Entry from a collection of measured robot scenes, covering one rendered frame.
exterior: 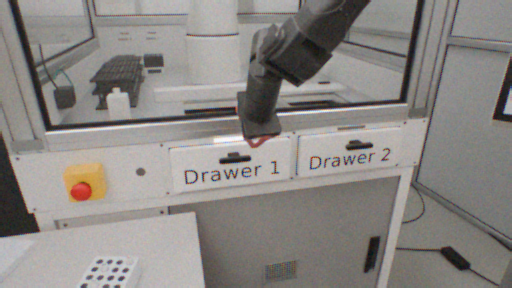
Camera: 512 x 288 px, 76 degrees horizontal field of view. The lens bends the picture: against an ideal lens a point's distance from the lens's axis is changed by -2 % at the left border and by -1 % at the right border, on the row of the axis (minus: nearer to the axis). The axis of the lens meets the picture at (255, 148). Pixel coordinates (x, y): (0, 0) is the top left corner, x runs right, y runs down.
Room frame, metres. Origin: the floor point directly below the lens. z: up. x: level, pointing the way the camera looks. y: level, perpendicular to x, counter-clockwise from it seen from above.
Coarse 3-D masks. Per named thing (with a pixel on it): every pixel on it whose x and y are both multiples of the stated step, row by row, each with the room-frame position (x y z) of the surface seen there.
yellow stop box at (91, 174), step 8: (72, 168) 0.62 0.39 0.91; (80, 168) 0.62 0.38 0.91; (88, 168) 0.62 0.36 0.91; (96, 168) 0.62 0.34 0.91; (64, 176) 0.59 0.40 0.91; (72, 176) 0.59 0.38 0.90; (80, 176) 0.60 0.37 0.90; (88, 176) 0.60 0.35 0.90; (96, 176) 0.61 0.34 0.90; (72, 184) 0.59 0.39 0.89; (88, 184) 0.60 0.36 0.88; (96, 184) 0.60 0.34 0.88; (104, 184) 0.63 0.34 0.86; (96, 192) 0.60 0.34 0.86; (104, 192) 0.62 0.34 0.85; (72, 200) 0.59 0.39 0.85; (88, 200) 0.60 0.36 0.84
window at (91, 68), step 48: (48, 0) 0.66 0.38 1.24; (96, 0) 0.68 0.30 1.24; (144, 0) 0.70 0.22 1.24; (192, 0) 0.72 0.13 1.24; (240, 0) 0.74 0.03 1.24; (288, 0) 0.77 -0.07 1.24; (384, 0) 0.82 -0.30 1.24; (48, 48) 0.65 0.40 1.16; (96, 48) 0.67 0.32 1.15; (144, 48) 0.70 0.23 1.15; (192, 48) 0.72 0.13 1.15; (240, 48) 0.74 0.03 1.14; (336, 48) 0.80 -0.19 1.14; (384, 48) 0.83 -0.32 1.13; (48, 96) 0.65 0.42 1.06; (96, 96) 0.67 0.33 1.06; (144, 96) 0.69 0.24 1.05; (192, 96) 0.72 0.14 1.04; (288, 96) 0.77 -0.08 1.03; (336, 96) 0.80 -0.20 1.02; (384, 96) 0.83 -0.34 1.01
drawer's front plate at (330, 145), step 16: (384, 128) 0.81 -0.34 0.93; (400, 128) 0.81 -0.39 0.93; (304, 144) 0.74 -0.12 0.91; (320, 144) 0.75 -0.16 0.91; (336, 144) 0.77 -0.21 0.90; (384, 144) 0.80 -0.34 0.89; (400, 144) 0.81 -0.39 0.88; (304, 160) 0.75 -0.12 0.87; (368, 160) 0.79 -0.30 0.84; (384, 160) 0.80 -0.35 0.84; (304, 176) 0.75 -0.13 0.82
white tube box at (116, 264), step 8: (96, 256) 0.48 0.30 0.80; (104, 256) 0.48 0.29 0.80; (112, 256) 0.48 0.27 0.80; (120, 256) 0.48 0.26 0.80; (96, 264) 0.46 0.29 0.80; (112, 264) 0.46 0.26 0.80; (120, 264) 0.46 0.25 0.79; (136, 264) 0.46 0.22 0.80; (88, 272) 0.44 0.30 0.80; (96, 272) 0.44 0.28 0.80; (104, 272) 0.44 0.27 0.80; (112, 272) 0.44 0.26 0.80; (120, 272) 0.44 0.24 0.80; (128, 272) 0.44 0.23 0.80; (136, 272) 0.45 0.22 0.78; (80, 280) 0.42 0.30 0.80; (88, 280) 0.42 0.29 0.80; (104, 280) 0.42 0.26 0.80; (112, 280) 0.42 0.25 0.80; (120, 280) 0.43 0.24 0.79; (128, 280) 0.42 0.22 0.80; (136, 280) 0.45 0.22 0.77
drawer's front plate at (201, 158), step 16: (224, 144) 0.71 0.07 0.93; (240, 144) 0.71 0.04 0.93; (272, 144) 0.73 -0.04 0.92; (288, 144) 0.73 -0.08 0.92; (176, 160) 0.67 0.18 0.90; (192, 160) 0.68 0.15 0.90; (208, 160) 0.69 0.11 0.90; (256, 160) 0.72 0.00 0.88; (272, 160) 0.73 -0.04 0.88; (288, 160) 0.74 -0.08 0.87; (176, 176) 0.67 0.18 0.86; (192, 176) 0.68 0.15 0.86; (208, 176) 0.69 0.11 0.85; (224, 176) 0.70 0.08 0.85; (240, 176) 0.71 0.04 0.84; (256, 176) 0.72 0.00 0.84; (272, 176) 0.73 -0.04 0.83; (288, 176) 0.74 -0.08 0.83; (176, 192) 0.67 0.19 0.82
